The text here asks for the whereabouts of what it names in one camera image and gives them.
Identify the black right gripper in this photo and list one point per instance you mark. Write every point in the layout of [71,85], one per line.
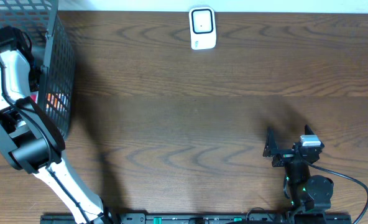
[284,156]

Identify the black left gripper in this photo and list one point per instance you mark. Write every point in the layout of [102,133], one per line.
[8,35]

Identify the orange white snack packet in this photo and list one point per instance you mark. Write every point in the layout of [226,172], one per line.
[57,102]

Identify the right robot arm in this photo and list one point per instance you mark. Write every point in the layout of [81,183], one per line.
[310,194]

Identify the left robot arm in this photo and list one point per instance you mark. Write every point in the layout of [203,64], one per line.
[30,141]

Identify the white barcode scanner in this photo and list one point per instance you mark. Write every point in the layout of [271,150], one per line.
[202,28]

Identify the grey plastic mesh basket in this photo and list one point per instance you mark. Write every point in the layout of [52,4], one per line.
[51,48]

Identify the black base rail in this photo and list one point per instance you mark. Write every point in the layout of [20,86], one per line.
[254,217]

